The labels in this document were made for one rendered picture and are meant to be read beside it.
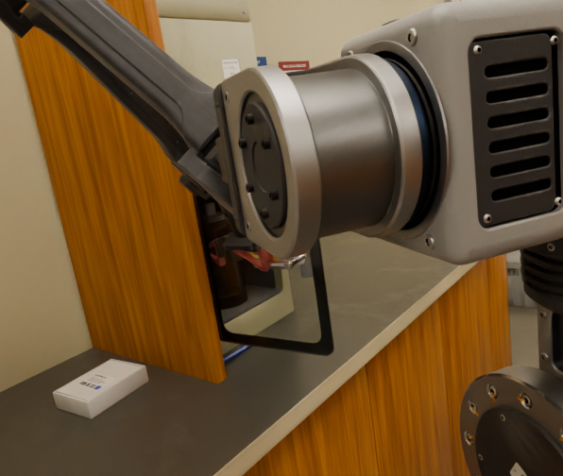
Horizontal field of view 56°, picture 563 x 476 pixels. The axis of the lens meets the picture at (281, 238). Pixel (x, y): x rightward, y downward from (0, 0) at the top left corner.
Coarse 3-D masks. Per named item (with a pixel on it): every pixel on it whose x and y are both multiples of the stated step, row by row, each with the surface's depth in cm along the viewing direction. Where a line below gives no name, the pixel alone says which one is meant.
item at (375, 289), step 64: (384, 256) 186; (384, 320) 132; (64, 384) 124; (192, 384) 114; (256, 384) 110; (320, 384) 106; (0, 448) 101; (64, 448) 98; (128, 448) 95; (192, 448) 92; (256, 448) 91
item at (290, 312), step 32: (224, 224) 112; (224, 256) 114; (320, 256) 102; (224, 288) 117; (256, 288) 112; (288, 288) 107; (320, 288) 103; (224, 320) 120; (256, 320) 114; (288, 320) 110; (320, 320) 105; (320, 352) 108
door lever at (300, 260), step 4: (296, 256) 104; (300, 256) 103; (304, 256) 103; (260, 260) 104; (268, 260) 103; (272, 260) 102; (276, 260) 102; (280, 260) 101; (284, 260) 101; (288, 260) 101; (292, 260) 101; (296, 260) 102; (300, 260) 103; (304, 260) 103; (268, 264) 102; (272, 264) 102; (276, 264) 101; (280, 264) 101; (284, 264) 100; (288, 264) 99; (292, 264) 100; (276, 268) 102; (280, 268) 101; (284, 268) 100; (288, 268) 99
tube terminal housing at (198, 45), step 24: (168, 24) 111; (192, 24) 116; (216, 24) 122; (240, 24) 128; (168, 48) 111; (192, 48) 116; (216, 48) 122; (240, 48) 128; (192, 72) 116; (216, 72) 122
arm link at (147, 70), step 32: (32, 0) 54; (64, 0) 52; (96, 0) 52; (96, 32) 52; (128, 32) 52; (128, 64) 52; (160, 64) 52; (160, 96) 51; (192, 96) 51; (192, 128) 51; (192, 160) 52; (224, 192) 49
